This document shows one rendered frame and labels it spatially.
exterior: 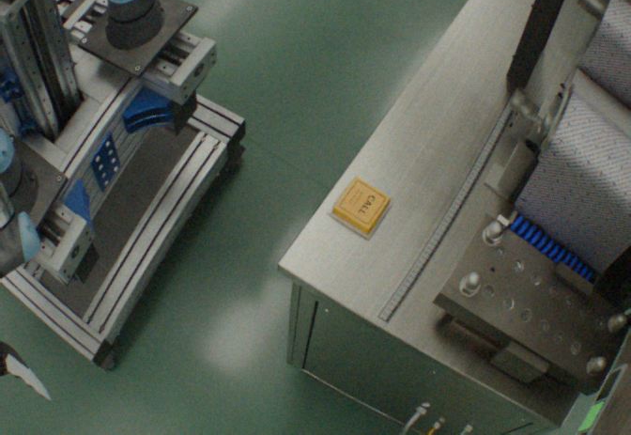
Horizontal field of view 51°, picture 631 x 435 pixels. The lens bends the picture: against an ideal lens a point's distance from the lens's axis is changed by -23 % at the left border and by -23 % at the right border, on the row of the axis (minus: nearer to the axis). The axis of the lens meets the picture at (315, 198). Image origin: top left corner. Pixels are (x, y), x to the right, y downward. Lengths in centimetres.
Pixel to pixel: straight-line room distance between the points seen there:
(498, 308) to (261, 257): 119
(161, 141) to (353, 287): 103
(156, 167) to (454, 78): 97
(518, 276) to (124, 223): 123
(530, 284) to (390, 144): 40
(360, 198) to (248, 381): 96
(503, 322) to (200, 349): 120
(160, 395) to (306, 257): 100
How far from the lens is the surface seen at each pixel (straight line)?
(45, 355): 237
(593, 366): 129
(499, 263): 129
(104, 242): 218
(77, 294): 215
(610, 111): 127
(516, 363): 131
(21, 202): 155
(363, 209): 140
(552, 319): 130
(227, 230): 237
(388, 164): 146
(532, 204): 129
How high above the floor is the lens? 221
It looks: 67 degrees down
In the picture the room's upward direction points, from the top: 7 degrees clockwise
